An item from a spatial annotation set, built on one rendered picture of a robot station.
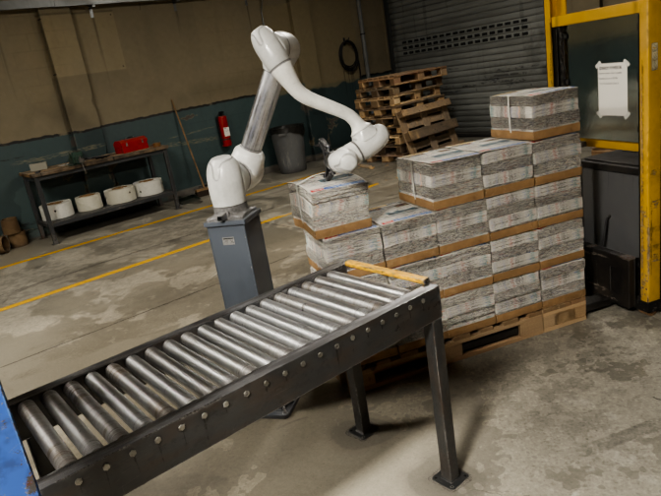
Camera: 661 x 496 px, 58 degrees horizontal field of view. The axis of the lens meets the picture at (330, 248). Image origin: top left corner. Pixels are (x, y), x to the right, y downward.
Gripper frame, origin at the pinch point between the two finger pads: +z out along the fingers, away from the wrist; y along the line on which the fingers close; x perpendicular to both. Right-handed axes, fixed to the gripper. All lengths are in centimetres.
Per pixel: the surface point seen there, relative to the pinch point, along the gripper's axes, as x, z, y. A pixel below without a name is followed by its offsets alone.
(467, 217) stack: 66, -16, 41
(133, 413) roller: -98, -121, 45
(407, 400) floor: 13, -31, 119
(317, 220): -11.7, -17.2, 25.6
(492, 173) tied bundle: 81, -17, 22
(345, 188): 3.5, -19.9, 13.5
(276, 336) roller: -53, -97, 44
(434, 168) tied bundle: 50, -19, 14
